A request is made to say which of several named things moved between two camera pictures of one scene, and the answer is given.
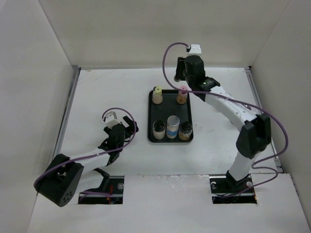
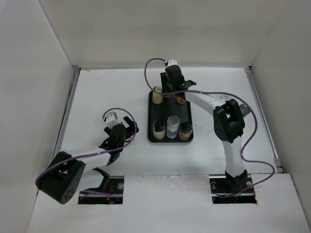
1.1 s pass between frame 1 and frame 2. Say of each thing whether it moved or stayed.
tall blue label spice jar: stayed
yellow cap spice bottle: stayed
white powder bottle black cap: stayed
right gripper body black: moved
